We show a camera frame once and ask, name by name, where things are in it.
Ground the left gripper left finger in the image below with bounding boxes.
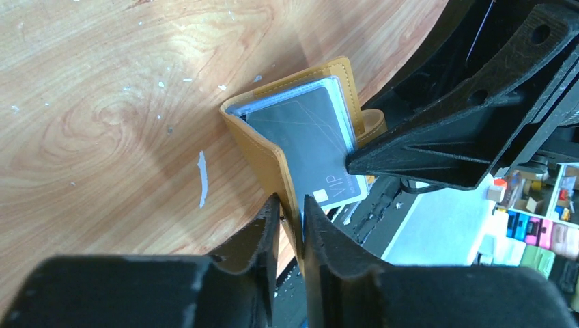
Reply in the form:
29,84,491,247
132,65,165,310
210,193,281,327

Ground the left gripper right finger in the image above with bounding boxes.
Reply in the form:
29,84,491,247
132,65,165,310
302,195,385,327

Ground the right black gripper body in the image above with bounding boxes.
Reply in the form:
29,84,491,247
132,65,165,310
361,0,579,168

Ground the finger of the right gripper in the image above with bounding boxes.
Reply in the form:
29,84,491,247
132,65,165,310
345,4,579,191

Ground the yellow leather card holder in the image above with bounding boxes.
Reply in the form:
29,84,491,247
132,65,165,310
219,56,387,264

